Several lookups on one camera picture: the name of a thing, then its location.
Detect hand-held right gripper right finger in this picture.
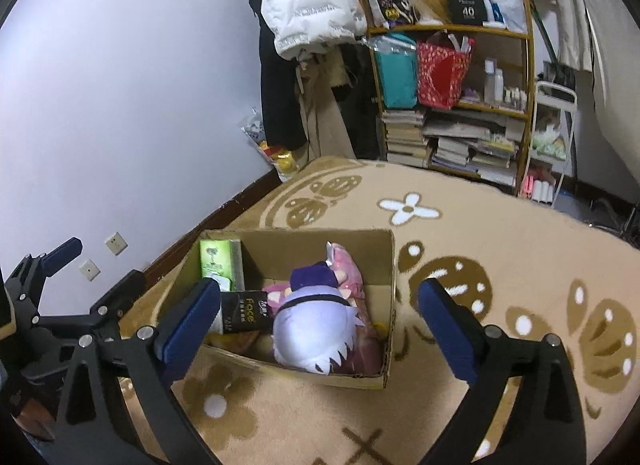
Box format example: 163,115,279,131
417,277,587,465

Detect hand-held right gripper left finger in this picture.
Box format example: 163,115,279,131
52,276,226,465

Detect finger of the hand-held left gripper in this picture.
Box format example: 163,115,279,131
0,237,83,327
37,269,149,342

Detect black tissue pack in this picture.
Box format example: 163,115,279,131
207,290,276,335

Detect green tissue pack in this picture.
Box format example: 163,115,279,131
199,240,246,293

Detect pink plastic packet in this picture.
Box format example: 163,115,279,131
340,325,388,377

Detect purple plush doll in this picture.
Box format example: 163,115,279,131
262,242,368,376

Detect printed cardboard box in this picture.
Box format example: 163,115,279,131
165,229,398,391

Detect beige patterned carpet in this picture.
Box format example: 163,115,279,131
117,155,640,465

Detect pink and white bottles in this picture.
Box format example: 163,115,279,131
520,172,553,204

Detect pile of books and papers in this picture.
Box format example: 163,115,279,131
422,110,523,186

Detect clear bag of toys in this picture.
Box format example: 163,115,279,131
240,107,301,180

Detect black metal stand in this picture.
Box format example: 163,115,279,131
575,180,640,251

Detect stack of books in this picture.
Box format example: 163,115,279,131
381,109,431,168

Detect pale green bundle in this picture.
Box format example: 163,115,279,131
532,127,568,160

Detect brown and white plush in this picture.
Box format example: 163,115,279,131
537,107,563,130

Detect black hanging garment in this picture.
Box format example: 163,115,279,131
330,40,383,160

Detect beige coat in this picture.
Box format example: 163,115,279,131
295,52,358,160

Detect black coat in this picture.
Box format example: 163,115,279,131
250,0,311,150

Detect red patterned bag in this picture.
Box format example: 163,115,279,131
416,31,475,110

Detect tall white bottle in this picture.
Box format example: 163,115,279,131
483,59,497,104

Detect teal bag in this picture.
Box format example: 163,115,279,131
372,34,420,110

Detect white metal rack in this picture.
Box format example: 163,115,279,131
527,81,578,208

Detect wooden shelf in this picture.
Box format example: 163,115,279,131
357,0,536,196

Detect black box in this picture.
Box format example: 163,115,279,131
446,0,486,26

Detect white curtain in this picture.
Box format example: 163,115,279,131
517,0,640,118

